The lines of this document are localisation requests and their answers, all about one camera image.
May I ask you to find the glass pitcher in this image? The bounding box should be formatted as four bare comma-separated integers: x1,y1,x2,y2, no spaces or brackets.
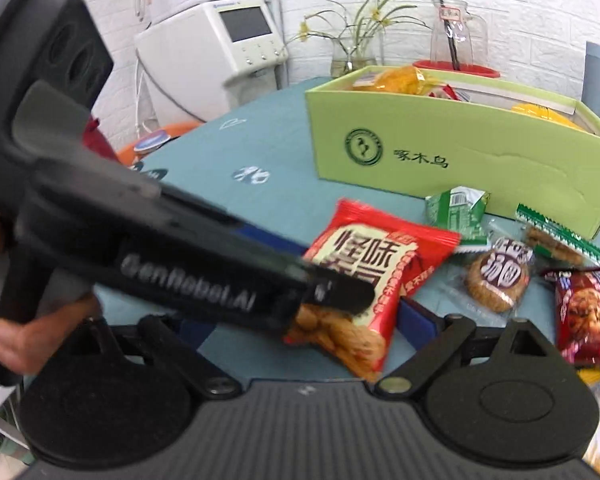
430,0,489,72

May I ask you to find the person's left hand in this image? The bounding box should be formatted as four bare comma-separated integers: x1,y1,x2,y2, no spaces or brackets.
0,294,104,377

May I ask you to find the blue and white lid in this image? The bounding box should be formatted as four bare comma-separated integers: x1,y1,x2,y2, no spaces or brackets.
133,130,172,154

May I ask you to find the red bean snack bag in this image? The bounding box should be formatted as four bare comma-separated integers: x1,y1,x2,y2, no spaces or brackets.
282,198,462,382

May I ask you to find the red tray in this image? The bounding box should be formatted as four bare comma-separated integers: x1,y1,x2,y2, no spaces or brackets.
412,59,502,80

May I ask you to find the green cardboard box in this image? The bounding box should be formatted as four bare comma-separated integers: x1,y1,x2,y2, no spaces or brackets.
304,64,600,242

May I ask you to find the grey thermos bottle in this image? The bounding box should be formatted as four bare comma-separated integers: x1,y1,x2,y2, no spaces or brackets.
580,41,600,122

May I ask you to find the white water dispenser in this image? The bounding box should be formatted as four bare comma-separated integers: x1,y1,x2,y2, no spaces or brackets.
134,0,292,130

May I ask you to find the dark red cookie bag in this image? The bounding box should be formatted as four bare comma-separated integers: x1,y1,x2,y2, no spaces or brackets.
540,266,600,367

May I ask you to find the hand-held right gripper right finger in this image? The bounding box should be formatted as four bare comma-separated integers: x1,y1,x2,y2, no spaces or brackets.
374,299,556,401

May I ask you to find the orange stool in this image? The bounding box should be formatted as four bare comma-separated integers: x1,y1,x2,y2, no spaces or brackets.
116,120,202,167

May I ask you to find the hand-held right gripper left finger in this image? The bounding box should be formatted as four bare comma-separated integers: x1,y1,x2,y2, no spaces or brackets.
75,312,244,401

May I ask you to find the small green snack bag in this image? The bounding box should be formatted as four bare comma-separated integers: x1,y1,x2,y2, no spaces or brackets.
424,186,492,247

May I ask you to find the clear green-edged snack bag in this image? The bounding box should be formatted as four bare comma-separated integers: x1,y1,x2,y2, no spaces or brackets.
515,203,600,267

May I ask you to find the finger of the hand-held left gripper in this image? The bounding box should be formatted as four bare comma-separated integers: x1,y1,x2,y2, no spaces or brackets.
294,266,377,315
229,219,309,262

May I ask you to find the clear round cookie bag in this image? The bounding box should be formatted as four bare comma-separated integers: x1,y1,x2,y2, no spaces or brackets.
442,232,537,322

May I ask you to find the flowering plant in glass vase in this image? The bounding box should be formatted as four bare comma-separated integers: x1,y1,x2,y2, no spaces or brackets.
284,0,417,79

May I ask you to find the red thermos jug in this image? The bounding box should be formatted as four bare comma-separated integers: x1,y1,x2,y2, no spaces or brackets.
81,117,127,165

